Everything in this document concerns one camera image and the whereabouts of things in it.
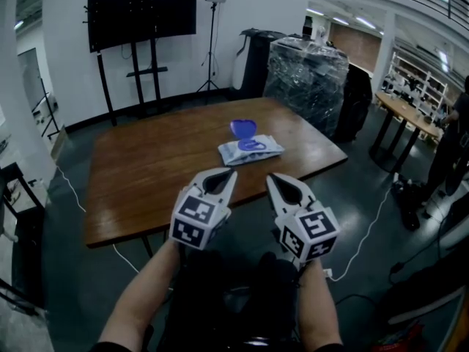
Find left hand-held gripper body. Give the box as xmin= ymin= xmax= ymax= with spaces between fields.
xmin=168 ymin=183 xmax=232 ymax=252

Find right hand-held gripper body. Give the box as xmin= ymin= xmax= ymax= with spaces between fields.
xmin=273 ymin=199 xmax=341 ymax=271

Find white wet wipe pack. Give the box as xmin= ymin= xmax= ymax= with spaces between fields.
xmin=218 ymin=133 xmax=286 ymax=167

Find person's right forearm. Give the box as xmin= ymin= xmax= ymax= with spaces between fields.
xmin=296 ymin=260 xmax=344 ymax=352

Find person's left forearm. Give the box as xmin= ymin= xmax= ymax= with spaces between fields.
xmin=98 ymin=238 xmax=181 ymax=352

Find person's legs in black trousers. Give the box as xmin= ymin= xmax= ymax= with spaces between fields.
xmin=146 ymin=249 xmax=302 ymax=352

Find black equipment on floor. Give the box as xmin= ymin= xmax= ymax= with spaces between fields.
xmin=391 ymin=176 xmax=422 ymax=232

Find black chair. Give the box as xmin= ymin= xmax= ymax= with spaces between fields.
xmin=335 ymin=63 xmax=373 ymax=143

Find plastic wrapped pallet stack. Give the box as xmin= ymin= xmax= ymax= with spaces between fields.
xmin=263 ymin=34 xmax=350 ymax=141

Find black television on stand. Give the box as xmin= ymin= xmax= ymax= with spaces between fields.
xmin=95 ymin=0 xmax=169 ymax=127

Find round wooden table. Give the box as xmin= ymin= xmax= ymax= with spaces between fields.
xmin=369 ymin=92 xmax=444 ymax=174

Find red box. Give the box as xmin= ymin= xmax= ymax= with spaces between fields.
xmin=377 ymin=323 xmax=426 ymax=352

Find white shelving unit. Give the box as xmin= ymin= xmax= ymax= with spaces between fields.
xmin=383 ymin=51 xmax=450 ymax=113

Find black metal rack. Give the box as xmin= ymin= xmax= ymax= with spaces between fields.
xmin=0 ymin=161 xmax=47 ymax=315

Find black flat screen television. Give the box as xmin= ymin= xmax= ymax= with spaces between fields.
xmin=86 ymin=0 xmax=198 ymax=54

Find black metal railing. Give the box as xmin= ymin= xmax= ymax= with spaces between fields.
xmin=303 ymin=0 xmax=469 ymax=32

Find white cable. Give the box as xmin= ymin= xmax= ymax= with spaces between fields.
xmin=54 ymin=165 xmax=141 ymax=274
xmin=324 ymin=187 xmax=395 ymax=282

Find black metal frame cart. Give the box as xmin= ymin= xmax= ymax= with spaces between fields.
xmin=34 ymin=77 xmax=62 ymax=141

